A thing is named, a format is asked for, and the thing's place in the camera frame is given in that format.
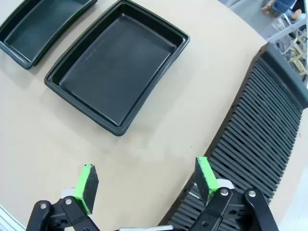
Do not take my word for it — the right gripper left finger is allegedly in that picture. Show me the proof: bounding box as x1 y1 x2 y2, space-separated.
26 164 100 231

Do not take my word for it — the black ESD plastic tray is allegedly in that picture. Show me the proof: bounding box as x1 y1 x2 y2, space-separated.
0 0 98 70
44 0 191 138

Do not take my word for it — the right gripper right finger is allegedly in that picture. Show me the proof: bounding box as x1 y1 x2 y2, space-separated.
192 156 280 231

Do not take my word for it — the black slotted PCB rack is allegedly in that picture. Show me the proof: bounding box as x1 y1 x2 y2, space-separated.
157 43 308 231

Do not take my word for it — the clear plastic storage bin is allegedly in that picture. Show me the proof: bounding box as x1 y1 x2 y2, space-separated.
266 11 308 80

